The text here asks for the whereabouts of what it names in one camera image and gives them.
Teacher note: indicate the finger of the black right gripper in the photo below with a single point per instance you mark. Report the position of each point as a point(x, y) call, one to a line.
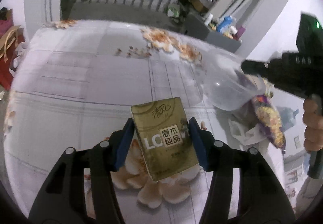
point(256, 68)

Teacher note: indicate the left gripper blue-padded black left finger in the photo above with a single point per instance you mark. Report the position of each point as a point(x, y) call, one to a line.
point(61, 198)

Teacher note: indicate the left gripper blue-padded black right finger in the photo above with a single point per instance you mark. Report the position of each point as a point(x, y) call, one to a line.
point(261, 196)

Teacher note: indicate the purple instant noodle bag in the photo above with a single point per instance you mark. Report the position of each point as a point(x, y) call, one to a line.
point(268, 117)

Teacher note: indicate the gold tissue pack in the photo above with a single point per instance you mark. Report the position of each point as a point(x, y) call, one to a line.
point(163, 134)

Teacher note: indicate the person's right hand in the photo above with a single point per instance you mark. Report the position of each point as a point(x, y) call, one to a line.
point(314, 130)

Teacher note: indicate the blue detergent bottle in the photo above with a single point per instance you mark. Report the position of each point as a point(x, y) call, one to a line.
point(224, 25)

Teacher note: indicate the grey storage box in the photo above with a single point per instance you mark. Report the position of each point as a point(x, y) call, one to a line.
point(193, 26)

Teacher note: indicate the floral bed sheet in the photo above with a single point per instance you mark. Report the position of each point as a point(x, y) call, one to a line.
point(76, 86)

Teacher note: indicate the red paper bag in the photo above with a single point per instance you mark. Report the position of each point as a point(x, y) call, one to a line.
point(11, 37)

